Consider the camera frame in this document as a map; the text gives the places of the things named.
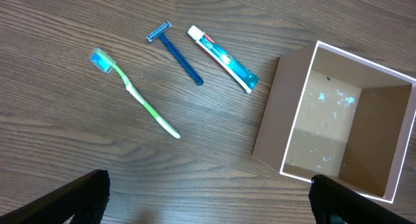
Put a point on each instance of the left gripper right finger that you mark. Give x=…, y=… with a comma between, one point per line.
x=333, y=203

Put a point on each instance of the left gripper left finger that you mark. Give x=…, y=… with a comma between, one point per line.
x=83, y=200

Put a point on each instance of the white teal toothpaste tube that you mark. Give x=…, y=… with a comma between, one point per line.
x=241, y=74

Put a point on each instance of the open cardboard box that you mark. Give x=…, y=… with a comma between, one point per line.
x=334, y=113

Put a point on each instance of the green white toothbrush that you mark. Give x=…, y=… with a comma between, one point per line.
x=106, y=64

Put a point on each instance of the blue disposable razor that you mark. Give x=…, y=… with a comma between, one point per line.
x=160, y=34

